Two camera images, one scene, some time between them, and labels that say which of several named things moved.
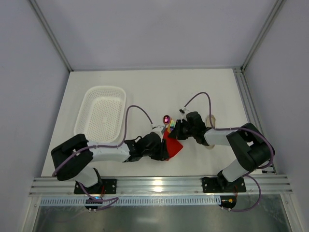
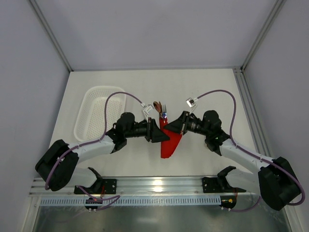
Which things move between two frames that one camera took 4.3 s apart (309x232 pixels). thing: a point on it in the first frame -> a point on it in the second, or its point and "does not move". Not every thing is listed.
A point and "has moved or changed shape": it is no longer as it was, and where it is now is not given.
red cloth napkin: x=174 y=146 has moved or changed shape
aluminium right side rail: x=250 y=109 does not move
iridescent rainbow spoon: x=166 y=119 -> x=157 y=106
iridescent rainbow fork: x=172 y=125 has moved or changed shape
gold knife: x=168 y=127 has moved or changed shape
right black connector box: x=228 y=201 does not move
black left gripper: x=164 y=150 -> x=149 y=130
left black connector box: x=92 y=201 does not move
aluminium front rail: x=256 y=186 does not move
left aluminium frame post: x=51 y=34 does not move
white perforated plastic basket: x=101 y=114 does not move
